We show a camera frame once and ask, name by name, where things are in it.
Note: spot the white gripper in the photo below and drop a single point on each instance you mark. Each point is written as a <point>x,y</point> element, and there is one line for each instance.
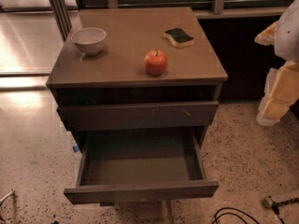
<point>288,36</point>

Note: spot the red apple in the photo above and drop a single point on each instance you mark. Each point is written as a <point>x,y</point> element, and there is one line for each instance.
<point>155,62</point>

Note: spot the closed top drawer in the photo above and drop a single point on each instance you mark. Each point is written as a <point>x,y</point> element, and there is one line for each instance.
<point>137,116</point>

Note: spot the brown drawer cabinet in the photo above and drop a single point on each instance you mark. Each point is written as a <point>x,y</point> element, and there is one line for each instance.
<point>117,76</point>

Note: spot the open middle drawer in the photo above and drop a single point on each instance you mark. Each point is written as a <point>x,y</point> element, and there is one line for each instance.
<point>143,165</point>

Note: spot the green yellow sponge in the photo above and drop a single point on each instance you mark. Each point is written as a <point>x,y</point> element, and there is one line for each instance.
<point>178,38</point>

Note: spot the white ceramic bowl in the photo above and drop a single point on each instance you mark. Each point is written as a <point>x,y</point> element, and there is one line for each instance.
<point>89,40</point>

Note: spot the blue tape piece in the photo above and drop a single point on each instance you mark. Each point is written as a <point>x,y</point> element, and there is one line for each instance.
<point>75,149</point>

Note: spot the metal rod on floor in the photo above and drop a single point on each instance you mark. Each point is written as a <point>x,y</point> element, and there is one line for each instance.
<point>2,200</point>

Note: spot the braided cable plug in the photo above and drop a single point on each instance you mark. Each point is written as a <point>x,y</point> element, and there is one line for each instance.
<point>274,203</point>

